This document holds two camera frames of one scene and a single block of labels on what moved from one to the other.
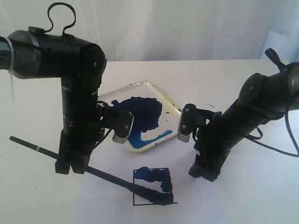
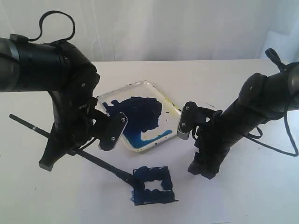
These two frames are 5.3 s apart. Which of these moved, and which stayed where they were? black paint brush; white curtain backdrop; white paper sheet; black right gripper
Moved: black paint brush
Stayed: white paper sheet; white curtain backdrop; black right gripper
